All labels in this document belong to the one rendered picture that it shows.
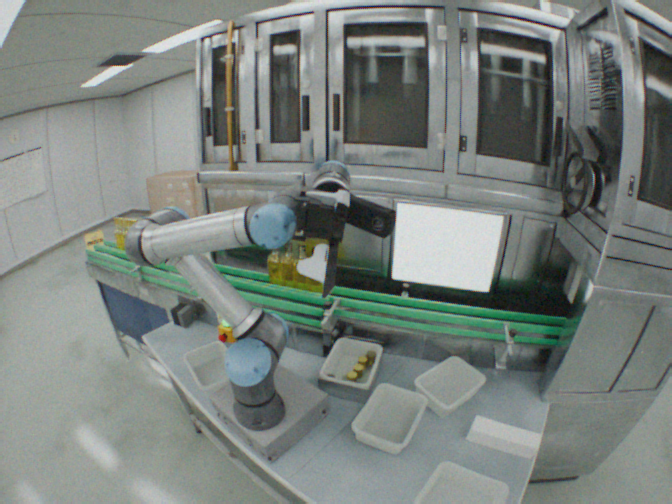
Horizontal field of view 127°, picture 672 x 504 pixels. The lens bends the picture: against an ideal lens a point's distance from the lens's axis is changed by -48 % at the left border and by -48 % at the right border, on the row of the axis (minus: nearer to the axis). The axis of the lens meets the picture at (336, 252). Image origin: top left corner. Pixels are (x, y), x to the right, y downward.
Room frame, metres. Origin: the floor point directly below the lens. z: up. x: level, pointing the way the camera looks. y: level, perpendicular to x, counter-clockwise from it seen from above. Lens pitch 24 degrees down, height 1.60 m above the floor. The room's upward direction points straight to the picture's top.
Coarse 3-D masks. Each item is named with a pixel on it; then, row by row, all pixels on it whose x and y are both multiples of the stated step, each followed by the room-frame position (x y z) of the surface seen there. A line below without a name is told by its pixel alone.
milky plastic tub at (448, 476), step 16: (448, 464) 0.37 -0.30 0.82; (432, 480) 0.33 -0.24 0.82; (448, 480) 0.35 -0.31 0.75; (464, 480) 0.33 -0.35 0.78; (480, 480) 0.30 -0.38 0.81; (496, 480) 0.29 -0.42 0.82; (432, 496) 0.31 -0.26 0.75; (448, 496) 0.30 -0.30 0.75; (464, 496) 0.28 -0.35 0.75; (480, 496) 0.27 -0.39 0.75; (496, 496) 0.25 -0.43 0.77
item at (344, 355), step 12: (336, 348) 0.88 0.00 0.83; (348, 348) 0.91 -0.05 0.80; (360, 348) 0.90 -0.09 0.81; (372, 348) 0.89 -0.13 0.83; (336, 360) 0.87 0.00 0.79; (348, 360) 0.88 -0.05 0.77; (324, 372) 0.76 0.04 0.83; (336, 372) 0.82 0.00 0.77; (372, 372) 0.74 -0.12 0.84; (348, 384) 0.70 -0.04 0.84; (360, 384) 0.69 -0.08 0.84
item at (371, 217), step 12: (360, 204) 0.50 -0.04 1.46; (372, 204) 0.50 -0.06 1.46; (348, 216) 0.51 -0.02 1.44; (360, 216) 0.50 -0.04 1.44; (372, 216) 0.49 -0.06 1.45; (384, 216) 0.48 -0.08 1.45; (396, 216) 0.49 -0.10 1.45; (360, 228) 0.50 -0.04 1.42; (372, 228) 0.48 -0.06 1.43; (384, 228) 0.48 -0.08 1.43
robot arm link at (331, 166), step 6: (330, 162) 0.69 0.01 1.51; (336, 162) 0.70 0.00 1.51; (318, 168) 0.70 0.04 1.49; (324, 168) 0.66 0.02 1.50; (330, 168) 0.65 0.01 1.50; (336, 168) 0.65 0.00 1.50; (342, 168) 0.67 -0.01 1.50; (312, 174) 0.67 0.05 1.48; (318, 174) 0.64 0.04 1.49; (342, 174) 0.63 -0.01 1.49; (348, 174) 0.67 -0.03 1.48; (306, 180) 0.66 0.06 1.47; (312, 180) 0.65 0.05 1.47; (348, 180) 0.64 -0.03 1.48; (312, 186) 0.65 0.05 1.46
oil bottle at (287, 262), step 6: (282, 258) 1.12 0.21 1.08; (288, 258) 1.11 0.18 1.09; (294, 258) 1.12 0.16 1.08; (282, 264) 1.11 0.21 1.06; (288, 264) 1.10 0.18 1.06; (282, 270) 1.11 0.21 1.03; (288, 270) 1.10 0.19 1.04; (282, 276) 1.11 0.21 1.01; (288, 276) 1.10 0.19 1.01; (294, 276) 1.10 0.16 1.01; (282, 282) 1.11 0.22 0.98; (288, 282) 1.10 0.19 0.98; (294, 282) 1.10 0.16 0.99; (294, 288) 1.10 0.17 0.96
